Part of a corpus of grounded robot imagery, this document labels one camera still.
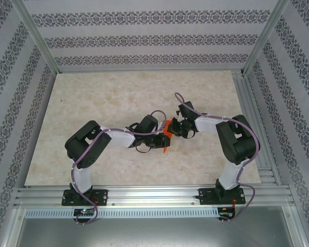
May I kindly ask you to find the orange paper sheet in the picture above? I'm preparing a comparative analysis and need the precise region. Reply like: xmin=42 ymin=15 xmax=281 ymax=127
xmin=162 ymin=119 xmax=175 ymax=154

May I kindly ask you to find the black left gripper cable loop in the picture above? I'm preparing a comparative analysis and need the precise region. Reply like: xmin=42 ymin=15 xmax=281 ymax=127
xmin=135 ymin=145 xmax=152 ymax=154

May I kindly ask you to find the long aluminium mounting rail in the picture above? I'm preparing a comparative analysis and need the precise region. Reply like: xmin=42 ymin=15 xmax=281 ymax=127
xmin=14 ymin=184 xmax=296 ymax=208

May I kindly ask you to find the aluminium side rail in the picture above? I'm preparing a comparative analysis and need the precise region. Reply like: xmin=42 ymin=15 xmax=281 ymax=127
xmin=231 ymin=70 xmax=283 ymax=186

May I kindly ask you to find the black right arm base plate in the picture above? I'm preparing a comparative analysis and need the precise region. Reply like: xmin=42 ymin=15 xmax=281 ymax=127
xmin=198 ymin=187 xmax=246 ymax=206

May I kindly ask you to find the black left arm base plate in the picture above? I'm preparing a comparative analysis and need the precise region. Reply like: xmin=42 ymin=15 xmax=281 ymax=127
xmin=61 ymin=189 xmax=108 ymax=206

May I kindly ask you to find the slotted grey cable duct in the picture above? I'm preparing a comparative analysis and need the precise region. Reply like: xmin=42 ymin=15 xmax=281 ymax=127
xmin=24 ymin=207 xmax=219 ymax=219

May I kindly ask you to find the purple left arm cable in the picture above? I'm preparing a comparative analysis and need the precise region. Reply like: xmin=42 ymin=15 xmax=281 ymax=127
xmin=70 ymin=110 xmax=168 ymax=226

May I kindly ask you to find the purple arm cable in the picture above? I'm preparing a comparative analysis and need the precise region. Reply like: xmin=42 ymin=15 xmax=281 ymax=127
xmin=174 ymin=92 xmax=261 ymax=224
xmin=70 ymin=110 xmax=168 ymax=226

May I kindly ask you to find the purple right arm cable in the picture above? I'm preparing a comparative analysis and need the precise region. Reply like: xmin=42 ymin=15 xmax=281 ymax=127
xmin=174 ymin=92 xmax=261 ymax=224

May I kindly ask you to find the aluminium frame post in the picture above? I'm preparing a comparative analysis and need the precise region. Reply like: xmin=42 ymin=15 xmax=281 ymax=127
xmin=242 ymin=0 xmax=290 ymax=75
xmin=11 ymin=0 xmax=61 ymax=74

